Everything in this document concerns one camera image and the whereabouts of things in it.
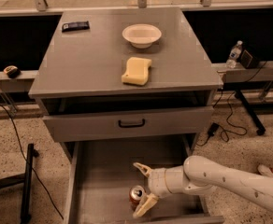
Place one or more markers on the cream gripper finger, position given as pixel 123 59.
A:
pixel 147 202
pixel 144 169

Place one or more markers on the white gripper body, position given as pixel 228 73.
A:
pixel 156 181

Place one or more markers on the red coke can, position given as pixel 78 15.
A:
pixel 136 193

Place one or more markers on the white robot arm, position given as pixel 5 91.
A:
pixel 198 176

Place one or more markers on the open grey middle drawer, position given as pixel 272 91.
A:
pixel 102 174

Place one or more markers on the closed grey top drawer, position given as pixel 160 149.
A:
pixel 99 126

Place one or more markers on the grey drawer cabinet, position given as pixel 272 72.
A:
pixel 82 71

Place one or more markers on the black power adapter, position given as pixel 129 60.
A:
pixel 213 129

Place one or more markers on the yellow sponge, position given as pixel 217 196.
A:
pixel 137 71

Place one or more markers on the black stand leg left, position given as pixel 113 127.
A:
pixel 26 179

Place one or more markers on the white bowl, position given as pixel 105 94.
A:
pixel 141 36

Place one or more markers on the small black box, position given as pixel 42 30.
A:
pixel 248 60

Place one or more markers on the clear water bottle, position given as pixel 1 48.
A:
pixel 234 54

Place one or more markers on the dark snack bar packet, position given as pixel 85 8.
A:
pixel 75 26

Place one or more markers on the yellow black tape measure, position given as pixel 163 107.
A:
pixel 12 71

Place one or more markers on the black drawer handle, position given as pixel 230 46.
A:
pixel 125 124

